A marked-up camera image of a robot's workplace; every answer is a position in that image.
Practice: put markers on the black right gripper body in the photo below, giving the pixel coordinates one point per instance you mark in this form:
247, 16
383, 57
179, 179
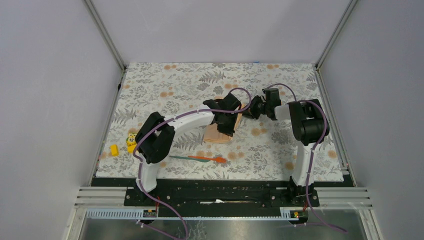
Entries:
257, 107

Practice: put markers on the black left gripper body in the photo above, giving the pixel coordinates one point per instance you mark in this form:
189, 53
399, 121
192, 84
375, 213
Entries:
227, 126

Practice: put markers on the orange cloth napkin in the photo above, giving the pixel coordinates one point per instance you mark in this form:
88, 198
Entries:
212, 135

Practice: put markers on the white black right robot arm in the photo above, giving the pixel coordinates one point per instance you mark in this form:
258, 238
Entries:
309, 126

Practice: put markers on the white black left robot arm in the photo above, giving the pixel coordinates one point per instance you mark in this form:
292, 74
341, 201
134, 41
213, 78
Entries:
155, 138

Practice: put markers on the orange plastic fork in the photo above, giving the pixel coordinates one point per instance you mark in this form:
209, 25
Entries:
220, 160

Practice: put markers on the teal plastic knife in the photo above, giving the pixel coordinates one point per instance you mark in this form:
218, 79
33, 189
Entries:
179, 157

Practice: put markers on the yellow toy block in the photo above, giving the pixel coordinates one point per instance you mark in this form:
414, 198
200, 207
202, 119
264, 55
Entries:
114, 150
131, 142

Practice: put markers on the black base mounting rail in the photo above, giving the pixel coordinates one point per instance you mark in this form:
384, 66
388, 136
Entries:
210, 198

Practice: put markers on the right aluminium frame post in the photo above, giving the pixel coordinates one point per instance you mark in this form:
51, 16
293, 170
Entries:
338, 29

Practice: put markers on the aluminium frame post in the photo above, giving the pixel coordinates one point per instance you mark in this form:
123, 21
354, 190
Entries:
105, 34
338, 29

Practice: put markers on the left aluminium frame post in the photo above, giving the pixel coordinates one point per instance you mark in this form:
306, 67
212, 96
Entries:
105, 34

